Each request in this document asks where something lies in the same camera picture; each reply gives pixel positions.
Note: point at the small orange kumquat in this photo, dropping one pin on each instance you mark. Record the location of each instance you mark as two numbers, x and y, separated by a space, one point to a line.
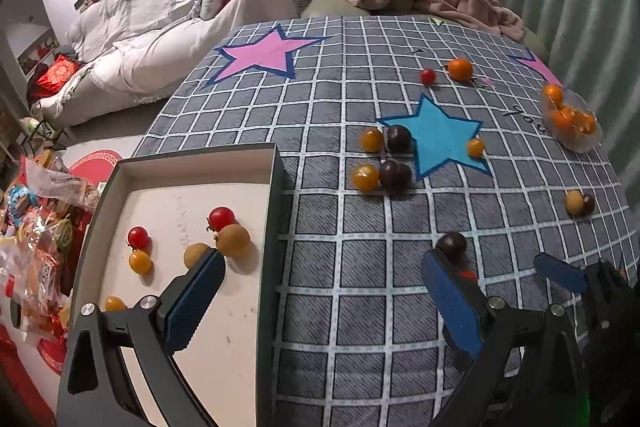
588 123
563 120
575 111
553 94
460 69

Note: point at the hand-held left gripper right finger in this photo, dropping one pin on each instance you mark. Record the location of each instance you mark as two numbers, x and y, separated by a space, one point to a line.
452 302

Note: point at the red cherry tomato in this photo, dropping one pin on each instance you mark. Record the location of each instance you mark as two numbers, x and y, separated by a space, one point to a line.
221 218
427 76
138 237
469 276

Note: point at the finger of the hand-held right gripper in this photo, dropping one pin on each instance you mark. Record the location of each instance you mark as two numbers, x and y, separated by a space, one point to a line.
560 271
612 269

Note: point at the clear plastic bowl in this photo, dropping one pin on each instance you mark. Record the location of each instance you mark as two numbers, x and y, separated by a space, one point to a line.
575 139

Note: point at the tan longan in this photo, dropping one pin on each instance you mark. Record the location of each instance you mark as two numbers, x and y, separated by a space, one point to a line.
195 253
574 201
233 239

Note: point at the red round floor mat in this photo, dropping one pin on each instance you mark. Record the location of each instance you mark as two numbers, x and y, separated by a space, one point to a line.
95 164

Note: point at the dark cardboard box white inside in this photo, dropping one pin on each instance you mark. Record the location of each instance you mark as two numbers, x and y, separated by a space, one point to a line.
210 307

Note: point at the red patterned cushion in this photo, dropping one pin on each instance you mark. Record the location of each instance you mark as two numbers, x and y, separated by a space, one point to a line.
57 73

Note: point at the pale green curtain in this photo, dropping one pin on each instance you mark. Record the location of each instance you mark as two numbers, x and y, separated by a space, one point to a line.
560 7

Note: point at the white covered sofa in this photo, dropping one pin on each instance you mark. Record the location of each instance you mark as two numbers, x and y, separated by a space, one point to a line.
165 27

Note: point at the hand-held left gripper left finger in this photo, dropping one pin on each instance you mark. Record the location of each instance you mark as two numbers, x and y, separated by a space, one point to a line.
192 302

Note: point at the dark purple plum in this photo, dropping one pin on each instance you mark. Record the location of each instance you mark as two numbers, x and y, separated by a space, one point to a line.
398 138
451 246
395 174
588 203

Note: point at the yellow cherry tomato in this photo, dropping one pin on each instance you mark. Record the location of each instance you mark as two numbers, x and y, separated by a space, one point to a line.
115 304
372 140
365 177
140 261
476 147

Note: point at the grey checked star tablecloth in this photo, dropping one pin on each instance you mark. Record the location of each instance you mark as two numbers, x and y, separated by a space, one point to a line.
350 257

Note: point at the pile of snack packets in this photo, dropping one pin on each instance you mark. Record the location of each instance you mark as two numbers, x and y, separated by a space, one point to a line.
35 247

